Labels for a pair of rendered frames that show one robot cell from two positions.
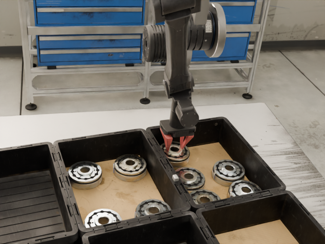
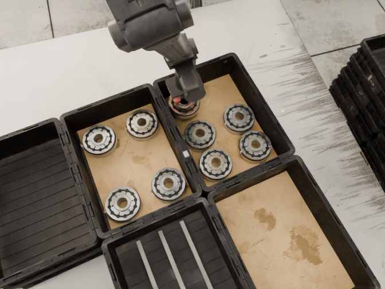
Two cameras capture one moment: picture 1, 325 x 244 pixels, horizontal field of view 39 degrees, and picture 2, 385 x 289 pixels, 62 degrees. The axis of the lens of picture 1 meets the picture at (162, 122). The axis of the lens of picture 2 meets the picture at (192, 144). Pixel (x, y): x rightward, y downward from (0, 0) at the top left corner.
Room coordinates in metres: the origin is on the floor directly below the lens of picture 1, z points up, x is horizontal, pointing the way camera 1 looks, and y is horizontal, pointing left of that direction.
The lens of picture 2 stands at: (0.69, -0.05, 1.78)
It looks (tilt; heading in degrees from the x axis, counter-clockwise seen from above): 67 degrees down; 357
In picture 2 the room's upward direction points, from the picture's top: 3 degrees clockwise
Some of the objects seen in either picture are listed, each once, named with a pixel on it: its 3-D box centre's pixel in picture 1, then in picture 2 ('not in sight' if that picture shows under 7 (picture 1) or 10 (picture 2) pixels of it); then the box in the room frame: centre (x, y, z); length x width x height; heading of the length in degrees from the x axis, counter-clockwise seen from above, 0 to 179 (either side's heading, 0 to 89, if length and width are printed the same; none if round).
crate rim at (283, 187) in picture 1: (210, 159); (220, 117); (1.15, -0.16, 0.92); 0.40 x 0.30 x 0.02; 24
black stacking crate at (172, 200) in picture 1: (116, 189); (130, 160); (1.03, 0.12, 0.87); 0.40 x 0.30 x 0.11; 24
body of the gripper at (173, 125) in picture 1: (178, 119); (184, 79); (1.23, -0.05, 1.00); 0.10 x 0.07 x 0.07; 112
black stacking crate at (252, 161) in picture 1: (208, 171); (219, 124); (1.15, -0.16, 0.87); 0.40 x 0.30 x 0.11; 24
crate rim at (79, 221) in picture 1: (116, 175); (128, 154); (1.03, 0.12, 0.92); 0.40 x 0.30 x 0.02; 24
